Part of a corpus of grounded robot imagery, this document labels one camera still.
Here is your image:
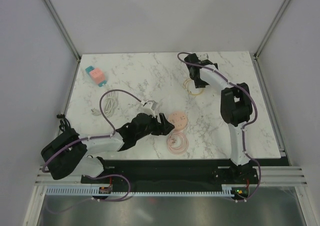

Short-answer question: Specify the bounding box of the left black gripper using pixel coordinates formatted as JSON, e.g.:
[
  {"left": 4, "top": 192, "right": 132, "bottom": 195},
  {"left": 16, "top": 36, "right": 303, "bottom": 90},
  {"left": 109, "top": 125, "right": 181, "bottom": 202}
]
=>
[{"left": 136, "top": 113, "right": 175, "bottom": 140}]

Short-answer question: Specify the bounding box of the round pink power socket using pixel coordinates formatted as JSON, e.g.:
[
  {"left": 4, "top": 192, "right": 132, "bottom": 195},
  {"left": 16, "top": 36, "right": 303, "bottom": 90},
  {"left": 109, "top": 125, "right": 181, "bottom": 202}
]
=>
[{"left": 168, "top": 111, "right": 188, "bottom": 131}]

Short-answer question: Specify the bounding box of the yellow charger cable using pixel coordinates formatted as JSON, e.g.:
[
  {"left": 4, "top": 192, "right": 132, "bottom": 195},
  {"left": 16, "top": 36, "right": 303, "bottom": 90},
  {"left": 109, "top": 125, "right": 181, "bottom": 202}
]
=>
[{"left": 182, "top": 77, "right": 205, "bottom": 96}]

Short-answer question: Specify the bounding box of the pink cube socket adapter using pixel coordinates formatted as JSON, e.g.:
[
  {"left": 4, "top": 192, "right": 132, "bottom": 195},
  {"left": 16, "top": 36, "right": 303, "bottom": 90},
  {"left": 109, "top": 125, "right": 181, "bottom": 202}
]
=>
[{"left": 89, "top": 68, "right": 106, "bottom": 85}]

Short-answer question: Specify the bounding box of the teal power strip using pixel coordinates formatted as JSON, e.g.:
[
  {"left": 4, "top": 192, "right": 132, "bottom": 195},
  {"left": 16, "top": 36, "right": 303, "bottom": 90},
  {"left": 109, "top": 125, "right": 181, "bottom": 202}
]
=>
[{"left": 85, "top": 66, "right": 107, "bottom": 87}]

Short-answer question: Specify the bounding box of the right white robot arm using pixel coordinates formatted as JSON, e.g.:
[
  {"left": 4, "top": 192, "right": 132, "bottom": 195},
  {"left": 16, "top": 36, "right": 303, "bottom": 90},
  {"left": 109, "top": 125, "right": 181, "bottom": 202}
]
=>
[{"left": 177, "top": 52, "right": 258, "bottom": 183}]

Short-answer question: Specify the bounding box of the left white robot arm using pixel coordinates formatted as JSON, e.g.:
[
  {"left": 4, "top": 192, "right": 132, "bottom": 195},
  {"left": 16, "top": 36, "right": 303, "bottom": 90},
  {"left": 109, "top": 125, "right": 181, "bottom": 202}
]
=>
[{"left": 40, "top": 113, "right": 175, "bottom": 183}]

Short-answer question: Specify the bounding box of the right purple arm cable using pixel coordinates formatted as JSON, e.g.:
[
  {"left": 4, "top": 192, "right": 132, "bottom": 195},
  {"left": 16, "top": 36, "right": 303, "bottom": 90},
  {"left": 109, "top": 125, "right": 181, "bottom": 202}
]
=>
[{"left": 176, "top": 51, "right": 262, "bottom": 204}]

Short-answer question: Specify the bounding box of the pink coiled socket cable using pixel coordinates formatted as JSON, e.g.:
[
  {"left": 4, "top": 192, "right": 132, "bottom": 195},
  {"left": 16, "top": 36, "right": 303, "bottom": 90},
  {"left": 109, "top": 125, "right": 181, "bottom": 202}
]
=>
[{"left": 166, "top": 130, "right": 190, "bottom": 156}]

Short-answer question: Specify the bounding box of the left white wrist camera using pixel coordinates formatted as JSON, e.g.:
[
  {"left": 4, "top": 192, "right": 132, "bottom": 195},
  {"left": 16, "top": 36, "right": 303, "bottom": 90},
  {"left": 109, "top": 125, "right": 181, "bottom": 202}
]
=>
[{"left": 142, "top": 100, "right": 158, "bottom": 117}]

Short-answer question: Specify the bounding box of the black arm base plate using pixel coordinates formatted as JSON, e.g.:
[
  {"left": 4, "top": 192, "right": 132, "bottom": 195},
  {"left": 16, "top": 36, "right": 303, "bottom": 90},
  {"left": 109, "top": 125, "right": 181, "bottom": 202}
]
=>
[{"left": 81, "top": 159, "right": 259, "bottom": 192}]

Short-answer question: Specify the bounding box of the white coiled power cable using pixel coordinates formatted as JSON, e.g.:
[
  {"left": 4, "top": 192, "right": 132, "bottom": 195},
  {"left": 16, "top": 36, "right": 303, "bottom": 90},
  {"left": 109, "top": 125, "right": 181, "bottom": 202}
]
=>
[{"left": 90, "top": 83, "right": 121, "bottom": 118}]

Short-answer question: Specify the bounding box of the white slotted cable duct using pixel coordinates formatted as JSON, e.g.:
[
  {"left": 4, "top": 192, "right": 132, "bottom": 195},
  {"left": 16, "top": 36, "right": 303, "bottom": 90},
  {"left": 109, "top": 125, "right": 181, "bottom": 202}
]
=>
[{"left": 45, "top": 186, "right": 250, "bottom": 197}]

